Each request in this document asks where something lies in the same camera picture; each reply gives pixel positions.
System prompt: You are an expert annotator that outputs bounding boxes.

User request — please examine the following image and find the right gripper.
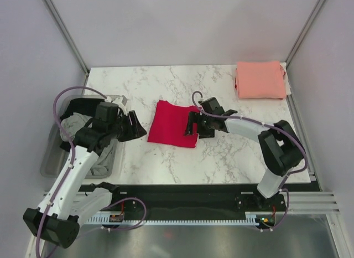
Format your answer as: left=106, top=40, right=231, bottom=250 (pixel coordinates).
left=184, top=110, right=216, bottom=138

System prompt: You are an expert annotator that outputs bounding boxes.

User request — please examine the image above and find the grey t-shirt in bin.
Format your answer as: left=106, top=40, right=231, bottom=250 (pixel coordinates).
left=61, top=112, right=117, bottom=178

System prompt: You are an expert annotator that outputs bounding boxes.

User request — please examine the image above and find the right aluminium frame post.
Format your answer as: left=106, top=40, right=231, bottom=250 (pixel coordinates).
left=285, top=0, right=328, bottom=67

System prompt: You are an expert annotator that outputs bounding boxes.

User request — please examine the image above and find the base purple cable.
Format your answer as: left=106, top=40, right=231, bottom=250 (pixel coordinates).
left=101, top=197, right=149, bottom=233
left=257, top=188, right=291, bottom=233

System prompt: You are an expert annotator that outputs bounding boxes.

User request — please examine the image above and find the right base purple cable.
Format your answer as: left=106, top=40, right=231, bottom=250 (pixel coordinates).
left=257, top=188, right=291, bottom=233

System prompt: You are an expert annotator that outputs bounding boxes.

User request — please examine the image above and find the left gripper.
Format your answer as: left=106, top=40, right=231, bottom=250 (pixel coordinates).
left=108, top=110, right=147, bottom=142

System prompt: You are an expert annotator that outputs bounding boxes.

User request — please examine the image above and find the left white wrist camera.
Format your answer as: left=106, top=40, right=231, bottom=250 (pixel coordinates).
left=105, top=95, right=131, bottom=116

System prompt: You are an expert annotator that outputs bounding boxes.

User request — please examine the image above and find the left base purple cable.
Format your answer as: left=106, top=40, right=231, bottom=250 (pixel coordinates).
left=101, top=197, right=149, bottom=233

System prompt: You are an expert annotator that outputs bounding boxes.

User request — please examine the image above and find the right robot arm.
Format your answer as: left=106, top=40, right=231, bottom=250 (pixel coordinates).
left=184, top=97, right=307, bottom=210

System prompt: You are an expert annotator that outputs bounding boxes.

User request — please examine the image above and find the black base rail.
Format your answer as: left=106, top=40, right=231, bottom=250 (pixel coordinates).
left=74, top=182, right=288, bottom=221

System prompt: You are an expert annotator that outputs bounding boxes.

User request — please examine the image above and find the folded white t-shirt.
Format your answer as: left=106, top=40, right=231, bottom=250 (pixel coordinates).
left=280, top=62, right=291, bottom=96

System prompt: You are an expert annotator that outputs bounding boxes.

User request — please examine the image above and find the white slotted cable duct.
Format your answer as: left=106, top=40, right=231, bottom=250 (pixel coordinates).
left=85, top=212, right=273, bottom=226

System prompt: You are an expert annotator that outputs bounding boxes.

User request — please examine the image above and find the black t-shirt in bin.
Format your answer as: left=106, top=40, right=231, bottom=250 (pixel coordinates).
left=60, top=97, right=117, bottom=156

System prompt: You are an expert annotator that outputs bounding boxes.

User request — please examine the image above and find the grey plastic bin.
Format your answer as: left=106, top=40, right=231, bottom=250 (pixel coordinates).
left=40, top=95, right=123, bottom=178

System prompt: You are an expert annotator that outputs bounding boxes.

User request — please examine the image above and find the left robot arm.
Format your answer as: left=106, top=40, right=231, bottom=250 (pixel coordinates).
left=23, top=102, right=147, bottom=249

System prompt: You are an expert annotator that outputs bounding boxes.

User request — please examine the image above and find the aluminium frame post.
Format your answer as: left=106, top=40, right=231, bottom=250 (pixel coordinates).
left=38, top=0, right=90, bottom=75
left=285, top=0, right=328, bottom=67

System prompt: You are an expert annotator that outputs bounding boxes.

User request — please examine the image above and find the left aluminium frame post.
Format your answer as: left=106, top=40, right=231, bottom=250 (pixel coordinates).
left=38, top=0, right=90, bottom=75

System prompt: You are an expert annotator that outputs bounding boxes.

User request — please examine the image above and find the folded salmon pink t-shirt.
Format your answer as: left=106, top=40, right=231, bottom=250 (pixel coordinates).
left=235, top=61, right=287, bottom=99

